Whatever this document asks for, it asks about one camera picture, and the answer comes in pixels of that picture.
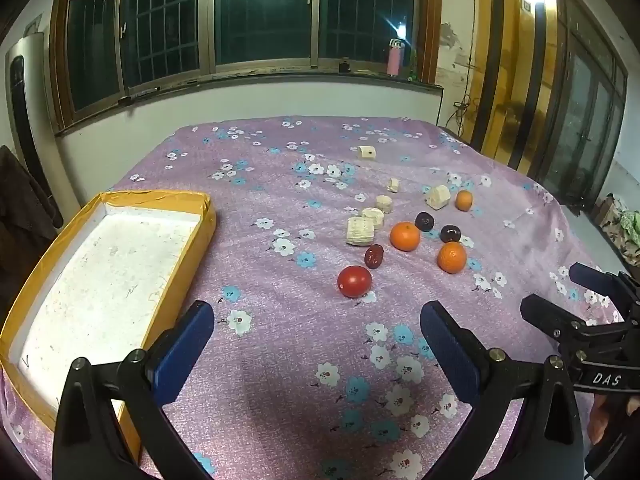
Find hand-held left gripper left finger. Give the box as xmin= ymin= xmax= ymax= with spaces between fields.
xmin=52 ymin=300 xmax=216 ymax=480

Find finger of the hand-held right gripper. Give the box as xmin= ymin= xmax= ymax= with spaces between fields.
xmin=569 ymin=262 xmax=632 ymax=307
xmin=520 ymin=293 xmax=588 ymax=347

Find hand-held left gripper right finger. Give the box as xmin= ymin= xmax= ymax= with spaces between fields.
xmin=420 ymin=301 xmax=586 ymax=480

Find yellow cardboard box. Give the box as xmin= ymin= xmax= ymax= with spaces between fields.
xmin=0 ymin=190 xmax=217 ymax=463

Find red tomato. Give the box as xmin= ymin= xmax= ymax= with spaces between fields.
xmin=337 ymin=265 xmax=373 ymax=299

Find large ribbed beige block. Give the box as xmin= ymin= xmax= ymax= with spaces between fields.
xmin=346 ymin=216 xmax=376 ymax=247

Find beige wedge chunk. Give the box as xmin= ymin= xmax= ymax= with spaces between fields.
xmin=425 ymin=184 xmax=452 ymax=208

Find person's right hand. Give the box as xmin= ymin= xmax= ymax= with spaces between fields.
xmin=587 ymin=394 xmax=640 ymax=446

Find purple floral tablecloth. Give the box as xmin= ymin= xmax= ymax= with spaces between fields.
xmin=0 ymin=116 xmax=632 ymax=480

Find glass doors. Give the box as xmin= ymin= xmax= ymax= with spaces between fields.
xmin=540 ymin=0 xmax=632 ymax=207

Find dark hanging clothing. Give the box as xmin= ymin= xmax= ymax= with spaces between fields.
xmin=0 ymin=145 xmax=65 ymax=311

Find gold striped panel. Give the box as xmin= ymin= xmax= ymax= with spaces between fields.
xmin=470 ymin=0 xmax=566 ymax=171

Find black stick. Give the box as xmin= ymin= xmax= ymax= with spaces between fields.
xmin=117 ymin=87 xmax=162 ymax=106

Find white standing air conditioner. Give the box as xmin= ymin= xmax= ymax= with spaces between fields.
xmin=4 ymin=31 xmax=68 ymax=221

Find pink bottle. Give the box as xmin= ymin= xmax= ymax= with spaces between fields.
xmin=386 ymin=39 xmax=404 ymax=77

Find barred window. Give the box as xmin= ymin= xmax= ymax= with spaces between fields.
xmin=50 ymin=0 xmax=443 ymax=133

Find hanging wall cable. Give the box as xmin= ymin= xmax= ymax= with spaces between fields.
xmin=451 ymin=35 xmax=477 ymax=135

